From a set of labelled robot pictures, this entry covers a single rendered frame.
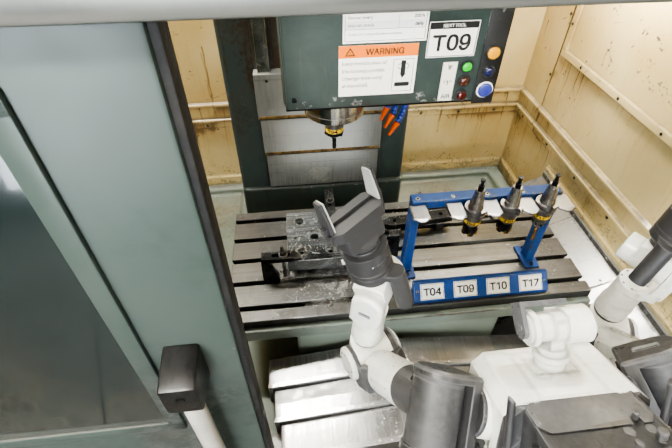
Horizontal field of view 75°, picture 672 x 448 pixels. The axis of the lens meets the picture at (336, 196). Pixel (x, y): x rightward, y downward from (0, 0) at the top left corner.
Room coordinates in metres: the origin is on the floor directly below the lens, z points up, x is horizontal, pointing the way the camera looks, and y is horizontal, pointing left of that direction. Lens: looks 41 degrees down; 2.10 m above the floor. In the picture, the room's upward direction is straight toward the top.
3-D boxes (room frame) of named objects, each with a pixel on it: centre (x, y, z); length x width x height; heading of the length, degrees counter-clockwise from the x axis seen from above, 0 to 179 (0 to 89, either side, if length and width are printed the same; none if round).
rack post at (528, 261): (1.03, -0.68, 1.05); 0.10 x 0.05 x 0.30; 6
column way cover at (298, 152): (1.45, 0.05, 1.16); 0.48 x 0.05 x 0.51; 96
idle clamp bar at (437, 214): (1.17, -0.30, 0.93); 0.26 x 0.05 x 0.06; 101
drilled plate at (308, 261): (1.06, 0.03, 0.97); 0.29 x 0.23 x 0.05; 96
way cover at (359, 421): (0.63, -0.24, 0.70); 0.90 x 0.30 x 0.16; 96
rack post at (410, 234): (0.98, -0.24, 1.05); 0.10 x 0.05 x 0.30; 6
